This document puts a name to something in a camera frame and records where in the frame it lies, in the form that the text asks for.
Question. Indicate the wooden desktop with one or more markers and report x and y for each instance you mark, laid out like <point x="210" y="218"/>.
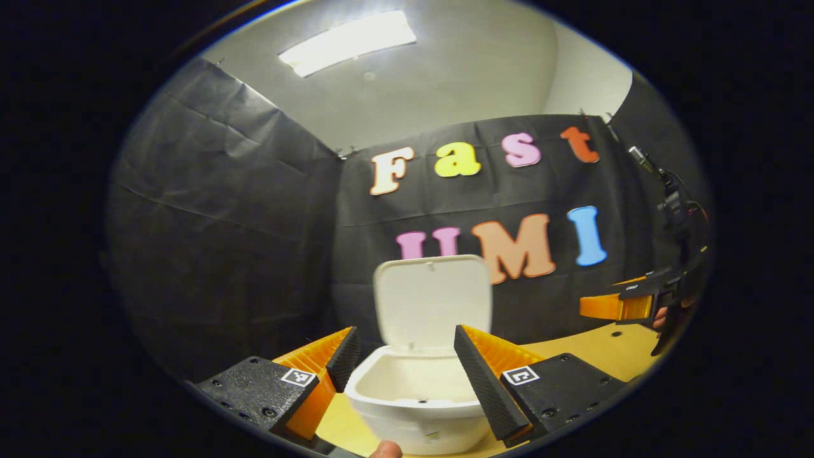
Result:
<point x="572" y="350"/>

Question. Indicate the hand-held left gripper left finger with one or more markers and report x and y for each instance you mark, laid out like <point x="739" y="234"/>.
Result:
<point x="346" y="359"/>

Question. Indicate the white desktop garbage bin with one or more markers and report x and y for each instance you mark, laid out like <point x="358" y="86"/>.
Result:
<point x="432" y="299"/>

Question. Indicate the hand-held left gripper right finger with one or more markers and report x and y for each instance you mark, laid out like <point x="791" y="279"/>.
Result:
<point x="483" y="381"/>

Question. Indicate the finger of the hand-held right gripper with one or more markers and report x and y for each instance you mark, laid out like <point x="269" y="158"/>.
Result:
<point x="613" y="307"/>

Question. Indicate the black backdrop cloth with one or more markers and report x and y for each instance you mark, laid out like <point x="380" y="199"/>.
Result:
<point x="254" y="254"/>

